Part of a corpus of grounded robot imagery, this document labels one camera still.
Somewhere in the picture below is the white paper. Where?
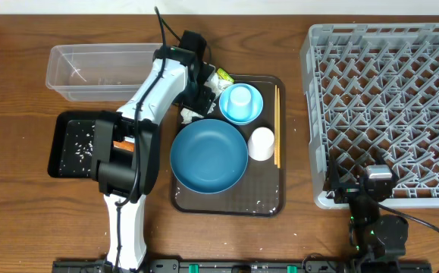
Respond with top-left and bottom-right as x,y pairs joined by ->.
180,102 -> 216,124
206,73 -> 232,100

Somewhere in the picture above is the green and silver wrapper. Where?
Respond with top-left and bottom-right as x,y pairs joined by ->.
216,68 -> 234,83

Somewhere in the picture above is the large blue plate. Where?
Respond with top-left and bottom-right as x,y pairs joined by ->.
170,119 -> 249,194

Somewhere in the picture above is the orange carrot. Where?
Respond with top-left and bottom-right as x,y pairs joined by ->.
113,141 -> 134,152

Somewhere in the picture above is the pile of white rice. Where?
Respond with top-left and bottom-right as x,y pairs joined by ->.
59,120 -> 95,178

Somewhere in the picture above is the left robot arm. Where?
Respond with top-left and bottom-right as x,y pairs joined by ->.
90,45 -> 215,272

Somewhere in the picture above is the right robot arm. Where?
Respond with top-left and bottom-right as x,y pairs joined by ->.
328,156 -> 409,272

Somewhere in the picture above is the grey dishwasher rack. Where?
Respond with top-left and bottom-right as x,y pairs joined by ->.
299,23 -> 439,209

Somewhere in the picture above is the light blue plastic cup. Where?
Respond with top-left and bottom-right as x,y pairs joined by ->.
227,86 -> 252,121

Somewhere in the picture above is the dark brown serving tray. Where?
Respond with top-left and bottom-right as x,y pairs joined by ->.
171,75 -> 287,217

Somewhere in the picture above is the small light blue bowl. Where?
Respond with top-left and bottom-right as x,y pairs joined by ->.
219,83 -> 264,125

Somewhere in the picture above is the left wooden chopstick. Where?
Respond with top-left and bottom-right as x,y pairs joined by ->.
274,85 -> 278,167

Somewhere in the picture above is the wooden chopstick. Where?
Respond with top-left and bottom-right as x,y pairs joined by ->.
278,87 -> 281,169
274,85 -> 278,167

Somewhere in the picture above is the right wooden chopstick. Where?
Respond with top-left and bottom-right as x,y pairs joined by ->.
278,87 -> 281,169

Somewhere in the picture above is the white paper cup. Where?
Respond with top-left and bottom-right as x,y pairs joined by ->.
247,127 -> 275,162

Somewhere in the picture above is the clear plastic bin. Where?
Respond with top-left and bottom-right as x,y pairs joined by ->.
45,43 -> 161,102

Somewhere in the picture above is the black tray bin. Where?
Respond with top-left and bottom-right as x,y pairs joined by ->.
48,111 -> 136,184

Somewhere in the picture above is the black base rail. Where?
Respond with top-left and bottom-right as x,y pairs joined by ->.
51,258 -> 433,273

